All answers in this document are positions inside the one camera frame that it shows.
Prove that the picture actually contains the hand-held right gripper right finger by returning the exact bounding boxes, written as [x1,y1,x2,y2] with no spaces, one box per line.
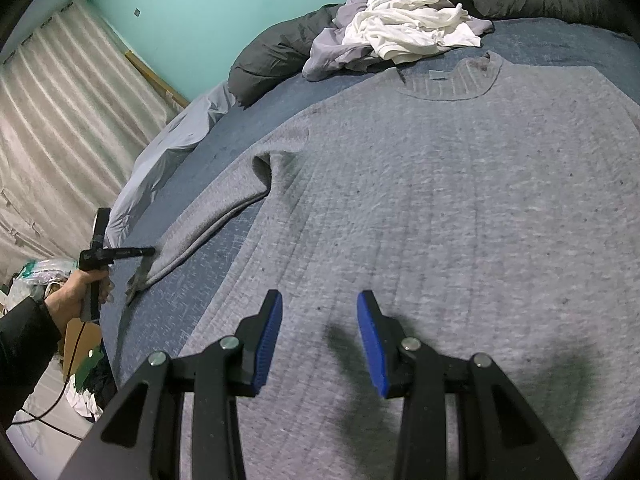
[356,290,581,480]

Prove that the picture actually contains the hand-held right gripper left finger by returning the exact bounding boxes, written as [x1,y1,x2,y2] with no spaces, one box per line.
[57,289,284,480]

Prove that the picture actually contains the grey sweater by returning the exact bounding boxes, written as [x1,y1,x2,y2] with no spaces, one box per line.
[125,51,640,480]

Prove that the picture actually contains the heap of dark clothes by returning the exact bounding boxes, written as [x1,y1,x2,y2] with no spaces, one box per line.
[75,345,119,413]

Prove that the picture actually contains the person's left hand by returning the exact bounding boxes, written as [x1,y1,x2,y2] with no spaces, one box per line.
[44,266,112,337]

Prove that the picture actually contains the bed with blue sheet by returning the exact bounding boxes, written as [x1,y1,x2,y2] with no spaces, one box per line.
[102,17,640,480]

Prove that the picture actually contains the cardboard box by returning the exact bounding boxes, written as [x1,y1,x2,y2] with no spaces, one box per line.
[55,317,103,376]

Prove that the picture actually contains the light grey bedding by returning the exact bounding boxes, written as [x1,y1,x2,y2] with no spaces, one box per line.
[102,82,236,248]

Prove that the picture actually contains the beige striped curtain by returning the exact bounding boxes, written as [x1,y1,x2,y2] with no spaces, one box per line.
[0,0,191,291]

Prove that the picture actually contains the dark grey rolled duvet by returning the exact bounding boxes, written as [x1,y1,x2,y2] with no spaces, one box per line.
[227,0,636,108]

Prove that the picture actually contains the lavender grey garment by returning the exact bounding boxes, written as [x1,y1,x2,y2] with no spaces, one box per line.
[302,0,496,82]

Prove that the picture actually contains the white shirt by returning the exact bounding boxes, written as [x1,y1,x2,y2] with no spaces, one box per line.
[345,0,483,66]

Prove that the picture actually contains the black cable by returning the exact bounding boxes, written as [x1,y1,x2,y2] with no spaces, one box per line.
[10,320,86,427]

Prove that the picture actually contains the wooden frame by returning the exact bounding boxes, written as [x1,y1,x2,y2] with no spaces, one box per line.
[125,50,191,108]

